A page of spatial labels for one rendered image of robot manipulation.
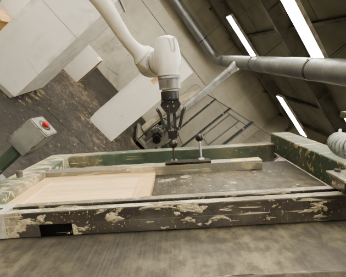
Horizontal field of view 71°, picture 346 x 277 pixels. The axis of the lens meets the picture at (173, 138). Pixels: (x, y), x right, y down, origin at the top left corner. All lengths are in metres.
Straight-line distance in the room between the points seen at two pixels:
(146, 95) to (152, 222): 4.02
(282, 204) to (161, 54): 0.66
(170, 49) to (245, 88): 8.85
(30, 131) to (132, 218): 0.88
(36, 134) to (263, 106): 9.43
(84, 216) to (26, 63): 2.78
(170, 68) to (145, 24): 8.02
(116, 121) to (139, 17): 5.01
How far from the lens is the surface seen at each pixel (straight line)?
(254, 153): 1.35
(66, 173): 1.17
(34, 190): 1.07
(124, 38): 1.07
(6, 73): 3.44
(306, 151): 1.10
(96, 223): 0.69
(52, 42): 3.21
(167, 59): 0.97
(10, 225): 0.79
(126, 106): 4.64
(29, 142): 1.42
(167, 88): 0.97
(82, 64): 5.86
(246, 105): 9.93
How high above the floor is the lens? 1.57
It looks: 7 degrees down
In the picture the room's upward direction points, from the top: 51 degrees clockwise
